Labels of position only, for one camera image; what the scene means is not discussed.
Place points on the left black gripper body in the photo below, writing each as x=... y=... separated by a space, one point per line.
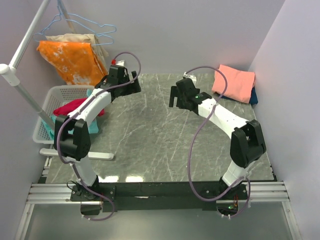
x=126 y=89

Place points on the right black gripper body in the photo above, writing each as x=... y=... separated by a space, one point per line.
x=181 y=101

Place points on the salmon pink t shirt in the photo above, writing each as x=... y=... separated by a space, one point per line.
x=239 y=83

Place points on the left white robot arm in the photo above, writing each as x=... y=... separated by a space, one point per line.
x=71 y=132

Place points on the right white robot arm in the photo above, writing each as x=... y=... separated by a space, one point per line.
x=247 y=143

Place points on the beige cloth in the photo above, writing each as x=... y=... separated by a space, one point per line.
x=81 y=38

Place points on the orange white cloth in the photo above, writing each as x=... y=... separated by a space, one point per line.
x=75 y=62

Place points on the teal t shirt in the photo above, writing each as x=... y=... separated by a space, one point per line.
x=92 y=129

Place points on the magenta t shirt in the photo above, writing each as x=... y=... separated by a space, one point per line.
x=69 y=107

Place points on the folded blue t shirt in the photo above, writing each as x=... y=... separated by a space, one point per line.
x=253 y=98

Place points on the white laundry basket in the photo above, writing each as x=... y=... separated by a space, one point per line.
x=57 y=97

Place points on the wooden stick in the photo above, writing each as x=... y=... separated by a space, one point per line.
x=66 y=16

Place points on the black base beam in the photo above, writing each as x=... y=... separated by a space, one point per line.
x=133 y=196

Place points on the white clothes rack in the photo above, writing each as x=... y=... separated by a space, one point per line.
x=17 y=117

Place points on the blue wire hanger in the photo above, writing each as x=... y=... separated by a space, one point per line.
x=89 y=25
x=104 y=38

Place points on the aluminium rail frame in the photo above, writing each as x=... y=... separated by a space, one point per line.
x=265 y=192

